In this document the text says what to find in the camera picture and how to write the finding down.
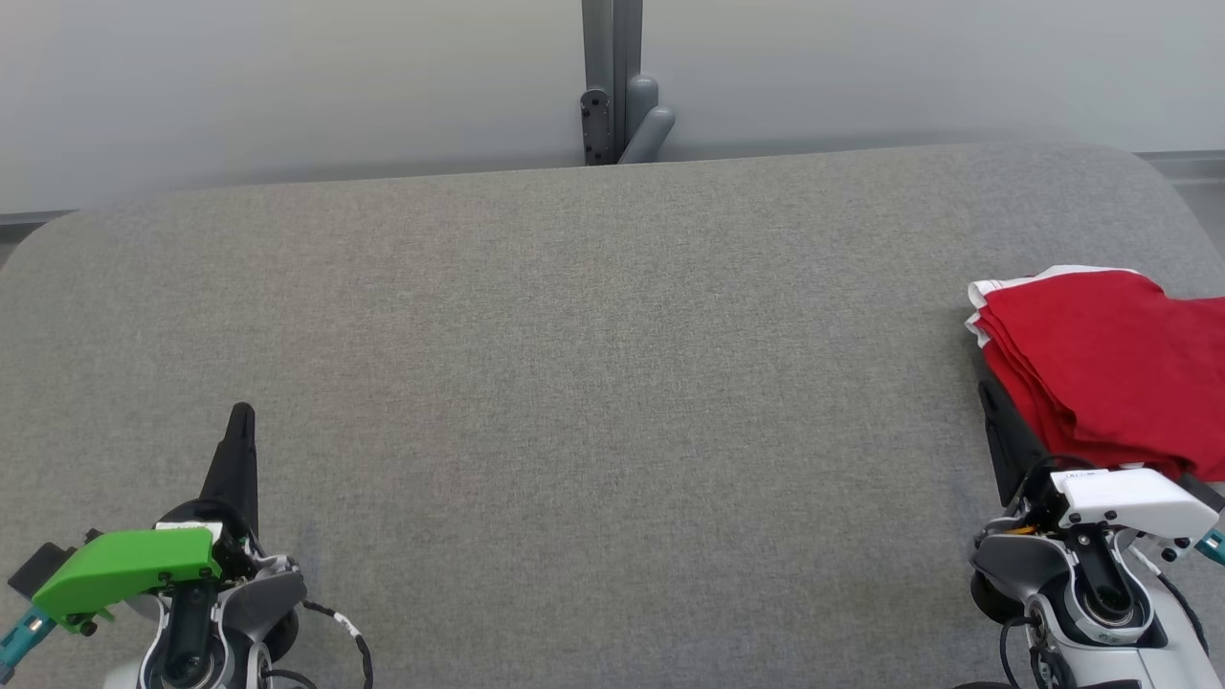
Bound red and white jersey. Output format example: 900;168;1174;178
965;265;1225;479

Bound grey metal partition post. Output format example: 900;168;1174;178
582;0;644;166

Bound grey rounded post bracket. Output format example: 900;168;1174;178
617;75;677;166

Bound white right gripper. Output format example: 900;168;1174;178
978;378;1221;542

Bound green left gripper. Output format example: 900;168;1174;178
31;402;259;637

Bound red shorts with white stripe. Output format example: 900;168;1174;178
976;271;1225;481

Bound grey wall base rail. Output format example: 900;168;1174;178
0;211;78;245
1134;150;1225;188

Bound black white-banded arm cable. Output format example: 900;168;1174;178
263;598;374;689

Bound grey screw plate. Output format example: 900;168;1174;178
580;88;613;166

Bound grey fabric sofa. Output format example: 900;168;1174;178
0;142;1225;689

